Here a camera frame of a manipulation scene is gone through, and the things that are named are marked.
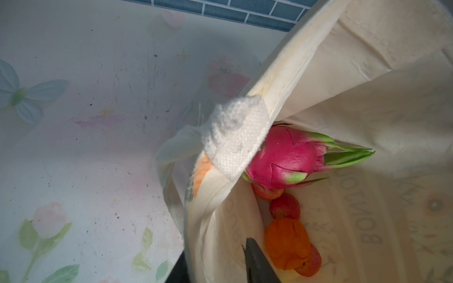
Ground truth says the large orange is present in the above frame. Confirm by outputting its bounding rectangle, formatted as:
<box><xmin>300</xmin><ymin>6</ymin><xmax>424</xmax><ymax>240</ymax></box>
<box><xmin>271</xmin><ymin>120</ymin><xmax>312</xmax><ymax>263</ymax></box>
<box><xmin>265</xmin><ymin>218</ymin><xmax>311</xmax><ymax>270</ymax></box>

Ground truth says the pink dragon fruit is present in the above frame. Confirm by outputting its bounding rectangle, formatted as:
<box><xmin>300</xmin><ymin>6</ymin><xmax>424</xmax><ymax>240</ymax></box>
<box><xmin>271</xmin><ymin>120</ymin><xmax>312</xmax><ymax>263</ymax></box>
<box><xmin>243</xmin><ymin>123</ymin><xmax>375</xmax><ymax>191</ymax></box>

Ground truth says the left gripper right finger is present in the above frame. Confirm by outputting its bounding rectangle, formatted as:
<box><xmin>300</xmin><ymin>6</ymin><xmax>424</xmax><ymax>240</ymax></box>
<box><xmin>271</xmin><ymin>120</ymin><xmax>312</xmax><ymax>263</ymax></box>
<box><xmin>243</xmin><ymin>238</ymin><xmax>281</xmax><ymax>283</ymax></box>

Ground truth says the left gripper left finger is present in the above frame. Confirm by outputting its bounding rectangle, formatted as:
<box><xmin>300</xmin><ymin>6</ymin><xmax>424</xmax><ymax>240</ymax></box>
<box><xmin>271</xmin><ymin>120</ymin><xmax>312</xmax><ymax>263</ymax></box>
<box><xmin>165</xmin><ymin>251</ymin><xmax>190</xmax><ymax>283</ymax></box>

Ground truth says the cream canvas grocery bag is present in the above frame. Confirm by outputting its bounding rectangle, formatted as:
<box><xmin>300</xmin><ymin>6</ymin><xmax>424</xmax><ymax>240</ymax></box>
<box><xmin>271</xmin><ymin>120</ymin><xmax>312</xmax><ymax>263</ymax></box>
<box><xmin>157</xmin><ymin>1</ymin><xmax>453</xmax><ymax>283</ymax></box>

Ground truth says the red apple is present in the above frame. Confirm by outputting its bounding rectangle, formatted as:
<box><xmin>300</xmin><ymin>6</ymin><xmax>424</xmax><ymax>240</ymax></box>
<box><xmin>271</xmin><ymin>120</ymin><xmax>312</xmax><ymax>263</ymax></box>
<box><xmin>269</xmin><ymin>193</ymin><xmax>301</xmax><ymax>220</ymax></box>
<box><xmin>294</xmin><ymin>244</ymin><xmax>322</xmax><ymax>277</ymax></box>

